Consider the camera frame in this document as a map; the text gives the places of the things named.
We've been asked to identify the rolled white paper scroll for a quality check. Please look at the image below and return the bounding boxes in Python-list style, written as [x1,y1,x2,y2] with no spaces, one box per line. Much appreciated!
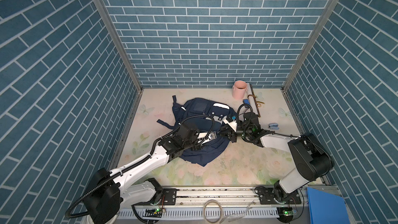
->
[246,83,262,118]

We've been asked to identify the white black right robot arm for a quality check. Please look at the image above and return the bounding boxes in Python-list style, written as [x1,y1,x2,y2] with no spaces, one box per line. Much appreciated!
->
[218,113,334,203]

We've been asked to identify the blue folder corner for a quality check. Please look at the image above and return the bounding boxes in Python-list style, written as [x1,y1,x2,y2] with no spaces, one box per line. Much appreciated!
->
[307,187,350,224]

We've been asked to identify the coiled beige cable ring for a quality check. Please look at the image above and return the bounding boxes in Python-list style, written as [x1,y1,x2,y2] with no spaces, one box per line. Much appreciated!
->
[203,199,224,224]

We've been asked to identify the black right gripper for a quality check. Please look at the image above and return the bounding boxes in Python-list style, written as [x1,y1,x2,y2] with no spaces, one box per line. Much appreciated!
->
[217,123,251,143]

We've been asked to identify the navy blue student backpack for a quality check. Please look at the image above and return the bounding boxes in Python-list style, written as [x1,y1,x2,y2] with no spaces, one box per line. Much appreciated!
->
[157,96,236,167]

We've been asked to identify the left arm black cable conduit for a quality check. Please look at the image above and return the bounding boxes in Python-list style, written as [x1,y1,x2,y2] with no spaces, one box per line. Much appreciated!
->
[64,114,216,219]

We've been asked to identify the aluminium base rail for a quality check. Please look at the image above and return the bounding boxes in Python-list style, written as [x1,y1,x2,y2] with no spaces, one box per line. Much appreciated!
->
[81,186,343,224]

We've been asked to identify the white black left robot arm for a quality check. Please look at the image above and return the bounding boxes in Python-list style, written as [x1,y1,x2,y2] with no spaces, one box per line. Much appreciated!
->
[83,122,217,224]

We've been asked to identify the pink metal bucket cup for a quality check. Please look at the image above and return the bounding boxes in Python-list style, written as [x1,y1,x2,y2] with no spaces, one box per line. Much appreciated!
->
[232,80,247,100]

